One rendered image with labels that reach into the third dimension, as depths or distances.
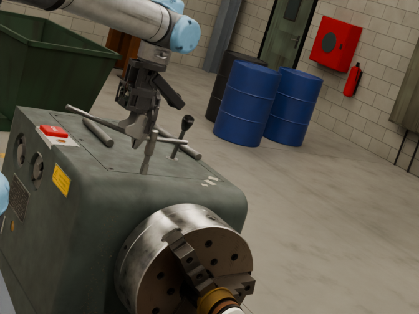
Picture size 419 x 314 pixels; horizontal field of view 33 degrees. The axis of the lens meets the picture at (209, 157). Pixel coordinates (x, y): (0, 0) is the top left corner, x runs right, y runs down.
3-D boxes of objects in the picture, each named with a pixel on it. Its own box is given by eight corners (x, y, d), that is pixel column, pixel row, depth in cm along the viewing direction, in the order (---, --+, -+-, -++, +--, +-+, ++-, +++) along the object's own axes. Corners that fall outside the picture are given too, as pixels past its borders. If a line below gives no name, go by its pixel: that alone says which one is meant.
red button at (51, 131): (38, 131, 187) (40, 123, 186) (59, 133, 190) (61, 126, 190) (45, 139, 182) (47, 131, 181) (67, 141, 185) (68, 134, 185)
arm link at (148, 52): (163, 43, 167) (179, 52, 160) (158, 61, 168) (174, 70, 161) (136, 37, 163) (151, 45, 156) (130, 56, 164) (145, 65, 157)
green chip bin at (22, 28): (-60, 90, 662) (-43, 1, 641) (28, 98, 729) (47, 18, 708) (5, 141, 574) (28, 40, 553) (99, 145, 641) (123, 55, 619)
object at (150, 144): (144, 172, 174) (156, 129, 171) (148, 176, 172) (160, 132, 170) (136, 172, 173) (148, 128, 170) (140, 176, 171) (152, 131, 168)
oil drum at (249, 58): (196, 112, 909) (215, 47, 887) (232, 118, 942) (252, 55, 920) (219, 127, 862) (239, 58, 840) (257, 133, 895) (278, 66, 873)
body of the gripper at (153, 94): (113, 103, 166) (126, 53, 163) (144, 108, 171) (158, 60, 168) (126, 113, 160) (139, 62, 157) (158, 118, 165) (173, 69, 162)
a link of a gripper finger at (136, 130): (116, 146, 166) (126, 109, 164) (138, 149, 169) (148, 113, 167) (121, 151, 163) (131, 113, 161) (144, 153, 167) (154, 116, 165)
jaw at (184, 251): (178, 277, 164) (161, 240, 157) (195, 265, 165) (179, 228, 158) (201, 302, 155) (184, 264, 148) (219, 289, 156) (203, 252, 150)
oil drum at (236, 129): (202, 127, 837) (224, 56, 815) (242, 133, 870) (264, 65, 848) (228, 144, 790) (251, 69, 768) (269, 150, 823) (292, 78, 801)
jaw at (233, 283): (203, 269, 167) (245, 263, 173) (201, 287, 168) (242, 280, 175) (227, 293, 158) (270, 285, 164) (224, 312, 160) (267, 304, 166)
